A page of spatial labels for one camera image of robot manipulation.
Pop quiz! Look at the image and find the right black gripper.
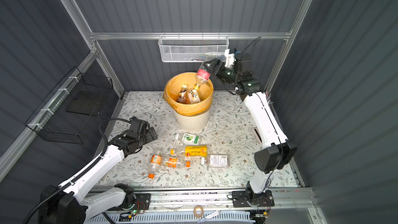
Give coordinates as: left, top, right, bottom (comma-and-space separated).
204, 60, 238, 87

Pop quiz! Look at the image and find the red label clear bottle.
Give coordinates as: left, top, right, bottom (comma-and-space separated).
193, 59, 215, 90

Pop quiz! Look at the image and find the white label milk-tea bottle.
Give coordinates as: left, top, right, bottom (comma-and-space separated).
188, 89, 201, 104

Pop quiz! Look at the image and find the brown tea bottle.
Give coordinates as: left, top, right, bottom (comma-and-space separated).
177, 84, 189, 104

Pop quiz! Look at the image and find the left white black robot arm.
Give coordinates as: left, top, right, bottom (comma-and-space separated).
23, 117, 158, 224

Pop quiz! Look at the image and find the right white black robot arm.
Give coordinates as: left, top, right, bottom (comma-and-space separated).
203, 49, 297, 196

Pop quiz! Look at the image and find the cream ribbed waste bin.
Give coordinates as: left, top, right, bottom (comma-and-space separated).
173, 109, 210, 132

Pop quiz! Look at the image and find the yellow bin liner bag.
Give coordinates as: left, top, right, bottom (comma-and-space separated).
163, 72, 214, 117

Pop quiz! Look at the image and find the white tube in basket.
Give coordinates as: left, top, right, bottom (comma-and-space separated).
205, 51, 225, 59

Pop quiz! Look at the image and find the floral table mat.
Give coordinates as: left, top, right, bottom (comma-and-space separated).
91, 91, 301, 189

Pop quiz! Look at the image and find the orange label clear bottle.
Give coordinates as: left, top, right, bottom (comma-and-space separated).
148, 151, 163, 179

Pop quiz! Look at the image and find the orange label crushed bottle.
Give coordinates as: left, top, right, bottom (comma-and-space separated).
163, 155, 191, 169

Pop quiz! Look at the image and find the green label small bottle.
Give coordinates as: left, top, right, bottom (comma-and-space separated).
175, 132, 200, 146

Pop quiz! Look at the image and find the pink calculator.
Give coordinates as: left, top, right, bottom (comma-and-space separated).
252, 127, 262, 144

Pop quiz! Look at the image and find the yellow label bottle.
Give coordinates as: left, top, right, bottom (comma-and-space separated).
170, 145, 208, 157

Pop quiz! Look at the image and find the white label clear bottle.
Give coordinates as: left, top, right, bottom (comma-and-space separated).
201, 154, 230, 168

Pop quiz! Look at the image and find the masking tape roll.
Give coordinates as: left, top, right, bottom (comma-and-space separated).
193, 205, 204, 218

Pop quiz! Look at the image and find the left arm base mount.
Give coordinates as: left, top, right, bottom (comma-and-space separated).
108, 194, 151, 212

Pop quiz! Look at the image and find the white wire wall basket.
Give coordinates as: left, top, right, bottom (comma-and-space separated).
158, 36, 230, 63

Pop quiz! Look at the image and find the black wire side basket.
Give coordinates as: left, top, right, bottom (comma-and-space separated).
25, 68, 114, 145

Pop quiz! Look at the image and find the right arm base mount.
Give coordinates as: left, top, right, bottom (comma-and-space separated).
232, 190, 275, 208

